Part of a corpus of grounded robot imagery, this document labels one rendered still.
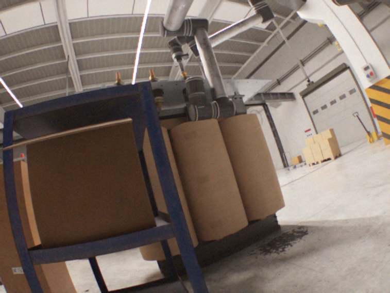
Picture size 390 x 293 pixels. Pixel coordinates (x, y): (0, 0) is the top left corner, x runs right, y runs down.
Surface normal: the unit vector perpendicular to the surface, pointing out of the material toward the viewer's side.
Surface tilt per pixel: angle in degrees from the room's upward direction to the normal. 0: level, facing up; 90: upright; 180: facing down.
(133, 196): 90
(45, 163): 90
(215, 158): 90
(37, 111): 90
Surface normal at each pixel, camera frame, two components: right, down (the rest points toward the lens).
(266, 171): 0.34, -0.29
